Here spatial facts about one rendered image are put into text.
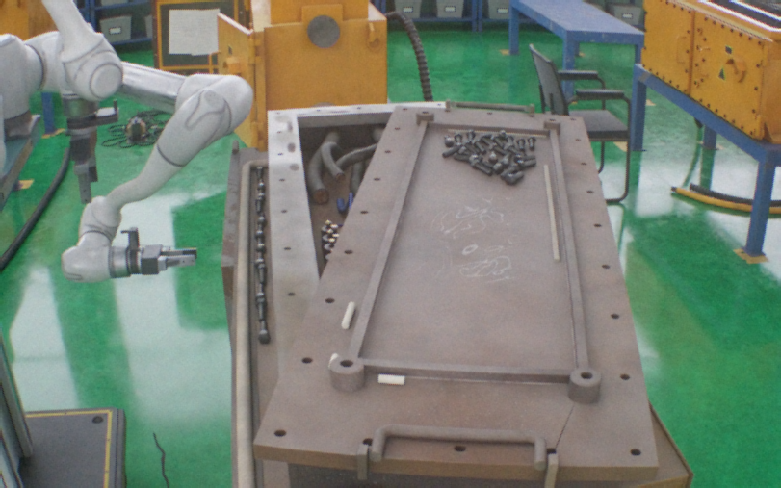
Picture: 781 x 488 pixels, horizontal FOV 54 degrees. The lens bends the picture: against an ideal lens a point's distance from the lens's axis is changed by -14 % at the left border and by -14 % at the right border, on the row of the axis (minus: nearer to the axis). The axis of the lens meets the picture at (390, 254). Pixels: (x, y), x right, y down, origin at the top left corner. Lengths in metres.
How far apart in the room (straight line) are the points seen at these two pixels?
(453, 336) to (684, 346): 2.75
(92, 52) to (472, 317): 0.92
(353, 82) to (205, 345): 1.35
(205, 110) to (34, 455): 1.30
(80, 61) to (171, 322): 2.39
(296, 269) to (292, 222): 0.17
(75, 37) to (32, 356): 2.38
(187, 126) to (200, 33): 3.42
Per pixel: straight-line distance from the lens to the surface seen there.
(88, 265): 2.33
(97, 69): 1.65
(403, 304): 1.20
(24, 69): 2.28
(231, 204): 1.91
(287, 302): 1.26
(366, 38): 3.92
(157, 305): 4.08
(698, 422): 3.36
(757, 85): 4.61
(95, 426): 2.79
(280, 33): 3.88
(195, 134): 1.99
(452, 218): 1.46
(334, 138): 2.09
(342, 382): 1.02
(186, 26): 5.41
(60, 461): 2.67
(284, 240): 1.45
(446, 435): 0.94
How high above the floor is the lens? 1.96
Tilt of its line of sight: 26 degrees down
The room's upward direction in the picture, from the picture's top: straight up
